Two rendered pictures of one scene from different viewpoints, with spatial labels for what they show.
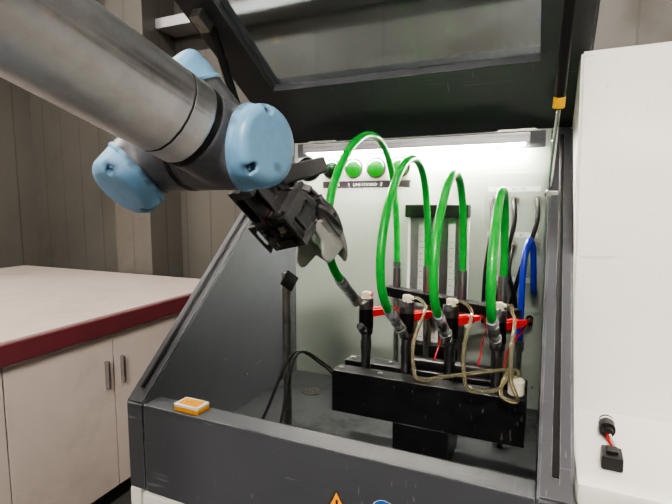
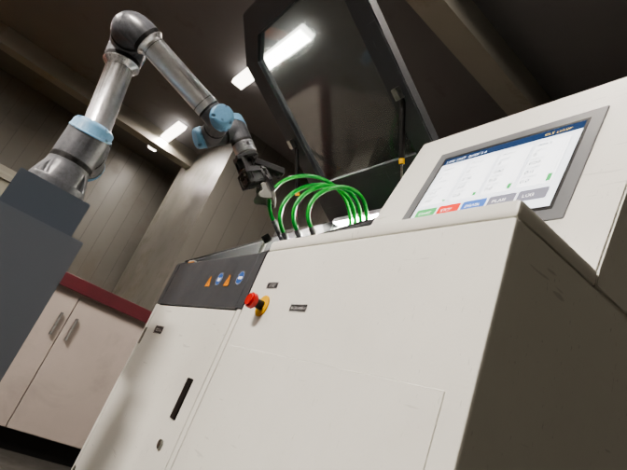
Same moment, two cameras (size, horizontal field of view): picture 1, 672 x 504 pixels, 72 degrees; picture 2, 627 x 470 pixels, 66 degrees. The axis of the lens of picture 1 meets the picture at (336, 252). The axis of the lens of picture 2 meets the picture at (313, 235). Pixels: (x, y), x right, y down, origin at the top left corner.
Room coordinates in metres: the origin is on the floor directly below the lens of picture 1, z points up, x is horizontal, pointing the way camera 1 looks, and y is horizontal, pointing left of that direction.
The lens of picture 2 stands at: (-0.40, -1.05, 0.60)
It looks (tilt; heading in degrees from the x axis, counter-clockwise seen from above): 20 degrees up; 37
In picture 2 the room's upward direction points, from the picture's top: 22 degrees clockwise
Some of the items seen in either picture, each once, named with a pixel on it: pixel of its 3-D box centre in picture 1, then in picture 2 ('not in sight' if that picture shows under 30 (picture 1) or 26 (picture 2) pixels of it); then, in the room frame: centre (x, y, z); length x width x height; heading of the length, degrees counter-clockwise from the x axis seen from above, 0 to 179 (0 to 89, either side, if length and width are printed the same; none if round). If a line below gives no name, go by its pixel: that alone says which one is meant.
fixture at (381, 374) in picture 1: (426, 412); not in sight; (0.82, -0.17, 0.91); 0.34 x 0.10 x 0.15; 66
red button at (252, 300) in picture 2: not in sight; (256, 302); (0.43, -0.35, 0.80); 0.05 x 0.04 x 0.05; 66
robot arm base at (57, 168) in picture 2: not in sight; (62, 176); (0.20, 0.26, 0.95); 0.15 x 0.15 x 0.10
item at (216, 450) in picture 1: (309, 486); (208, 284); (0.65, 0.04, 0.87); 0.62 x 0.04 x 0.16; 66
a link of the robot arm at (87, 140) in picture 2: not in sight; (84, 143); (0.21, 0.27, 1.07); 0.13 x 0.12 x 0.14; 55
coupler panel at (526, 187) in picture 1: (511, 243); not in sight; (1.01, -0.39, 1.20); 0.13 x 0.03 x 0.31; 66
